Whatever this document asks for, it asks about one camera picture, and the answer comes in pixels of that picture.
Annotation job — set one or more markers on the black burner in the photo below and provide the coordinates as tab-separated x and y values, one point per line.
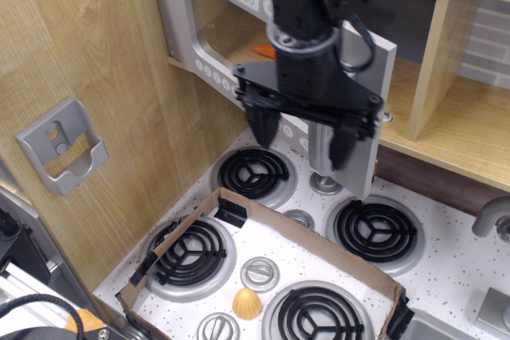
378	229
317	313
253	173
201	257

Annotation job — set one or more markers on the grey toy sink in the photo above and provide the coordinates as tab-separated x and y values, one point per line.
490	321

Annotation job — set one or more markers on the grey back stove knob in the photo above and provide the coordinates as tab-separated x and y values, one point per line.
324	185

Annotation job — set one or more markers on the grey middle stove knob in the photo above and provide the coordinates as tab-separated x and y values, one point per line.
301	217

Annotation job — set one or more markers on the brown cardboard barrier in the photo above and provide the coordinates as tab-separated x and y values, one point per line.
304	258

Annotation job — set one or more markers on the orange toy food piece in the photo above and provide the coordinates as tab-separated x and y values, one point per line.
89	321

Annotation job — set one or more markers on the back left black burner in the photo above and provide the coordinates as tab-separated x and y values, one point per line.
253	173

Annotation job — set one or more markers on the orange toy carrot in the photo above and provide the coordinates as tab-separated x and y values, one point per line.
266	50

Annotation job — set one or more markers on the back right black burner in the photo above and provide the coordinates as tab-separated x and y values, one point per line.
378	229

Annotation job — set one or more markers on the grey centre front stove knob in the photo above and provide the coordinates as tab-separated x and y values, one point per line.
260	274

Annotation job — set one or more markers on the grey front edge stove knob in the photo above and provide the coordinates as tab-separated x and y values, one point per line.
218	326

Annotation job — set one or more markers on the wooden shelf unit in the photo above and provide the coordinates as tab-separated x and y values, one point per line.
440	116

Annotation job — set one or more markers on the front left black burner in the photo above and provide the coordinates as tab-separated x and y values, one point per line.
201	257

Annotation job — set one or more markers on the grey wall phone holder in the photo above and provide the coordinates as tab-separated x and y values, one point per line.
51	135

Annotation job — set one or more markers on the front right black burner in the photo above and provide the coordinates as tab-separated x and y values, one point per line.
317	313

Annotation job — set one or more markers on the grey toy faucet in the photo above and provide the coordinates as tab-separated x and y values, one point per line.
493	214

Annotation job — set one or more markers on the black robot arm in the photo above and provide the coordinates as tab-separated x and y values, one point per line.
318	43

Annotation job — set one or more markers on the yellow ridged toy shell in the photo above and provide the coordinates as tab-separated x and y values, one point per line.
246	304

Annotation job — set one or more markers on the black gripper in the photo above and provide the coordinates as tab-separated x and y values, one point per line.
311	88

